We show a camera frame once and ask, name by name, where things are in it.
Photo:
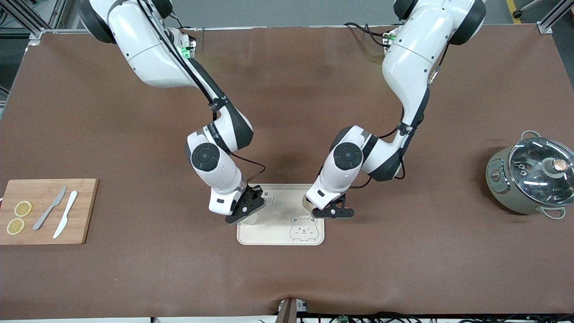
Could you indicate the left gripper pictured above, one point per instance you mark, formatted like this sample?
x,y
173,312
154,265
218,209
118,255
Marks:
x,y
342,197

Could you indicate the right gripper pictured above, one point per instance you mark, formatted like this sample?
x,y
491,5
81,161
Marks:
x,y
254,194

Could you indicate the white IKEA cup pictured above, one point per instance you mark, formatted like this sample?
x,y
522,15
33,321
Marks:
x,y
251,220
306,204

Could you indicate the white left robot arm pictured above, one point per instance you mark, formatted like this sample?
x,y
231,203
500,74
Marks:
x,y
412,58

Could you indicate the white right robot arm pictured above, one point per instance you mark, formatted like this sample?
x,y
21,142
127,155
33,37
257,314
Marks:
x,y
148,58

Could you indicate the cream bear print tray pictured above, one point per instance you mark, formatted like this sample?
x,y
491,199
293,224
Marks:
x,y
278,233

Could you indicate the brown table mat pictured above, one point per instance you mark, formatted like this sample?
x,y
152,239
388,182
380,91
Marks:
x,y
134,269

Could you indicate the bamboo cutting board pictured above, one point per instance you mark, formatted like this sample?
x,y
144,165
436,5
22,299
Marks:
x,y
85,224

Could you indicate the grey green electric pot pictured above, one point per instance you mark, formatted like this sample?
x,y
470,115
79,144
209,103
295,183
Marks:
x,y
497,179

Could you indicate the white plastic knife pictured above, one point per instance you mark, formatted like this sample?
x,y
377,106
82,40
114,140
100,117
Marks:
x,y
67,210

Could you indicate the grey plastic knife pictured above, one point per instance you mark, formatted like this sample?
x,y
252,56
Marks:
x,y
50,207

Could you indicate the glass pot lid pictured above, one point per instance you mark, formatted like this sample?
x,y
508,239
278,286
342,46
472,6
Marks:
x,y
533,179

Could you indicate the yellow lemon slice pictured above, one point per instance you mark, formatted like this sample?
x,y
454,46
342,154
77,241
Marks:
x,y
15,226
23,208

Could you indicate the grey table edge bracket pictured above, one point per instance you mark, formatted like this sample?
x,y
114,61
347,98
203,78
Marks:
x,y
287,314

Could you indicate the aluminium frame extrusion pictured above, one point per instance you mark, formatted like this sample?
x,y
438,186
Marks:
x,y
27,20
554,15

